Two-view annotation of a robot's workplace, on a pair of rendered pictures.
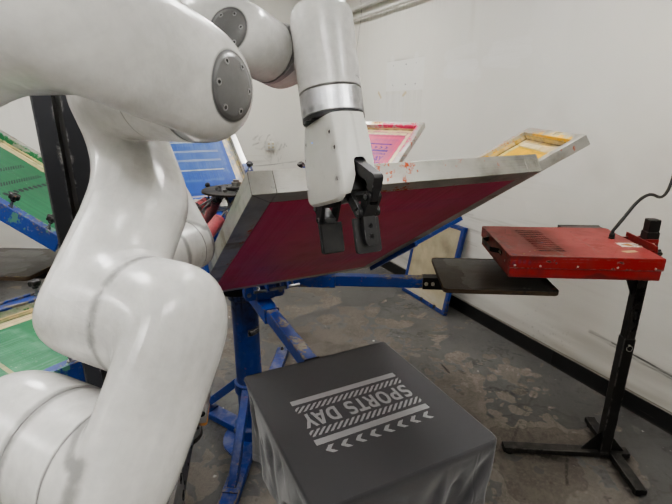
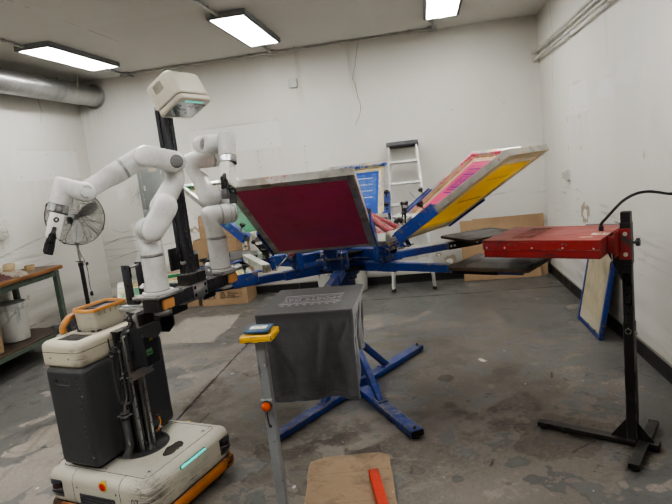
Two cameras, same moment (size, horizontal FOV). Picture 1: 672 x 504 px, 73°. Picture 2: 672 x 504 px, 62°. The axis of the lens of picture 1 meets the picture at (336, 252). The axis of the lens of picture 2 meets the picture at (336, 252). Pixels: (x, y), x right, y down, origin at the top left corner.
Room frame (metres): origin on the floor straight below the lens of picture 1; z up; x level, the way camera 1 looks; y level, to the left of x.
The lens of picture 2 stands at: (-1.14, -1.71, 1.58)
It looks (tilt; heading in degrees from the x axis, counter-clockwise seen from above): 9 degrees down; 35
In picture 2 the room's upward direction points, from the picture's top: 6 degrees counter-clockwise
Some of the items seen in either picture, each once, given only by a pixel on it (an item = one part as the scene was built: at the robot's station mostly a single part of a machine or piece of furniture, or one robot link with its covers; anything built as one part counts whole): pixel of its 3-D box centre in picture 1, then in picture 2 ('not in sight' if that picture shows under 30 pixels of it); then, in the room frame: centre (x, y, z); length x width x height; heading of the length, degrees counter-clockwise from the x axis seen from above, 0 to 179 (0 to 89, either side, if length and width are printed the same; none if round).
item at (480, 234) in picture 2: not in sight; (429, 247); (2.50, 0.05, 0.91); 1.34 x 0.40 x 0.08; 146
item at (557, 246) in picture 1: (565, 250); (556, 241); (1.85, -0.99, 1.06); 0.61 x 0.46 x 0.12; 86
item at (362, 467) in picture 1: (358, 404); (312, 299); (0.95, -0.06, 0.95); 0.48 x 0.44 x 0.01; 26
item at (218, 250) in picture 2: not in sight; (216, 254); (0.72, 0.32, 1.21); 0.16 x 0.13 x 0.15; 100
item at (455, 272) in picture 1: (388, 278); (431, 265); (1.90, -0.24, 0.91); 1.34 x 0.40 x 0.08; 86
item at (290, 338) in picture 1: (289, 337); (330, 287); (1.39, 0.16, 0.89); 1.24 x 0.06 x 0.06; 26
